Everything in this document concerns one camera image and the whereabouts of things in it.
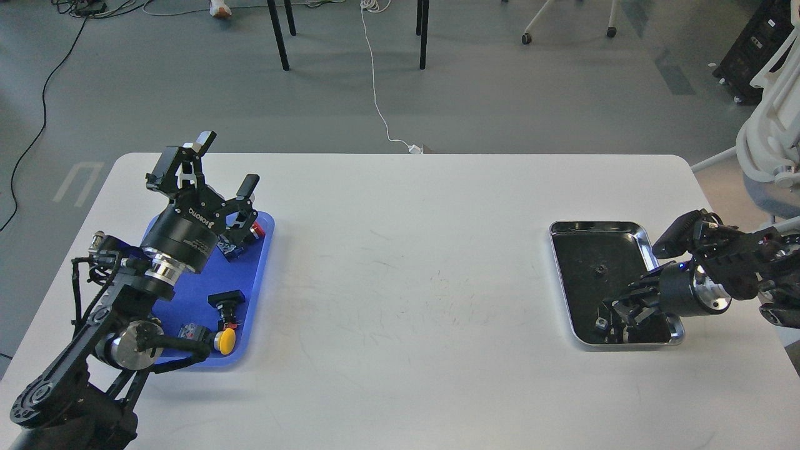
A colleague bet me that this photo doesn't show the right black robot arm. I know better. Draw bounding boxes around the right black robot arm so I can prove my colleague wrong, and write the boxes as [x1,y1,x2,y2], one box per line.
[594,209,799,344]

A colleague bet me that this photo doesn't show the white cable on floor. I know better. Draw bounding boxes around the white cable on floor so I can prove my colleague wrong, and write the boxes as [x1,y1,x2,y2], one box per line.
[360,0,424,154]

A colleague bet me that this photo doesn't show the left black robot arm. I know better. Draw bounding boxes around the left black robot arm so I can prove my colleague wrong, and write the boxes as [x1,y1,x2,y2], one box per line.
[9,131,264,449]

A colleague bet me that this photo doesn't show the black table legs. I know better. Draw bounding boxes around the black table legs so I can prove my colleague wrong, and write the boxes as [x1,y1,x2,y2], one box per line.
[266,0,432,71]

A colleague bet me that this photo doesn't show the black equipment case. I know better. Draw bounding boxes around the black equipment case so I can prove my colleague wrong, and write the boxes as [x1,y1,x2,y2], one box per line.
[712,1,794,105]

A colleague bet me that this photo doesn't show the blue plastic tray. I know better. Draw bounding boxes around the blue plastic tray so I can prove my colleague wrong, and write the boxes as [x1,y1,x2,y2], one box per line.
[152,211,275,371]

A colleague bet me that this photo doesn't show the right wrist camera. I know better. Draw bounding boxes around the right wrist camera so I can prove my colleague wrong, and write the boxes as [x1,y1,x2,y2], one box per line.
[651,209,721,259]

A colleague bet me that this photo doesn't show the yellow push button switch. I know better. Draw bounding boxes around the yellow push button switch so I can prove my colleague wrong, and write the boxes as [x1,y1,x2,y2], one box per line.
[177,322,236,356]

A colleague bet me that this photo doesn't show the red push button switch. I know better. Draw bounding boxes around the red push button switch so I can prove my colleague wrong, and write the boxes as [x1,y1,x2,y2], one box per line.
[216,222,266,261]

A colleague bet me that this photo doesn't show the white chair base casters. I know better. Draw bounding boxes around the white chair base casters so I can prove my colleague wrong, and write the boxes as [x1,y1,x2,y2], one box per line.
[522,0,621,44]

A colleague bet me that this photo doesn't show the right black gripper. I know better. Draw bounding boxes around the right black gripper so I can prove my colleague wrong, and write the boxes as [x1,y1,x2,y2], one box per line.
[594,261,732,344]

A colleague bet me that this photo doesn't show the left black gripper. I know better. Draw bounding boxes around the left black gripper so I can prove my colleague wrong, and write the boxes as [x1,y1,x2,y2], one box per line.
[141,131,260,273]

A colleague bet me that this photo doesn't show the black square push button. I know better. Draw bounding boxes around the black square push button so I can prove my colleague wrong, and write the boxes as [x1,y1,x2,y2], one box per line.
[207,289,245,331]

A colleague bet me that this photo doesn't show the metal tray black liner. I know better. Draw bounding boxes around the metal tray black liner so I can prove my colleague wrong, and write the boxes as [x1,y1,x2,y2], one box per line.
[549,221,685,351]

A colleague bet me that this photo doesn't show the white office chair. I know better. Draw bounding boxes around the white office chair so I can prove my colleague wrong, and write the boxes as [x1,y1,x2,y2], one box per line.
[691,17,799,233]

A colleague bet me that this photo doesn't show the black cable on floor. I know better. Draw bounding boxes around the black cable on floor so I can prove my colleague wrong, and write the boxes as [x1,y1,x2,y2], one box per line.
[0,0,157,233]

